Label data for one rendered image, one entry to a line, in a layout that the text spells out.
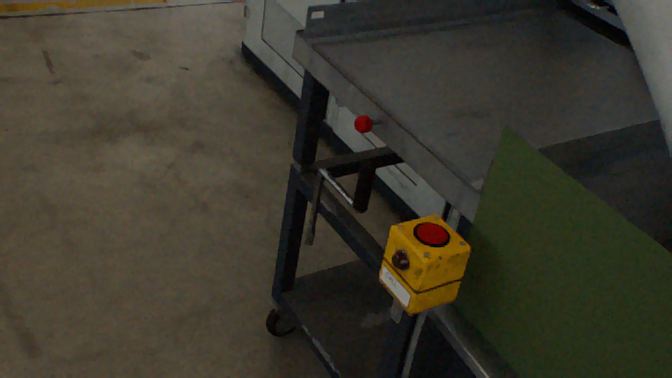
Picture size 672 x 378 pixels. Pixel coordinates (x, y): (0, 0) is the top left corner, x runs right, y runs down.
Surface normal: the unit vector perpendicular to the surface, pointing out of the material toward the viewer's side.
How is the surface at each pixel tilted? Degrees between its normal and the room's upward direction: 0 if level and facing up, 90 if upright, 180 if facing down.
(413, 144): 90
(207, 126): 0
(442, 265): 90
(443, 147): 0
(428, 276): 91
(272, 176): 0
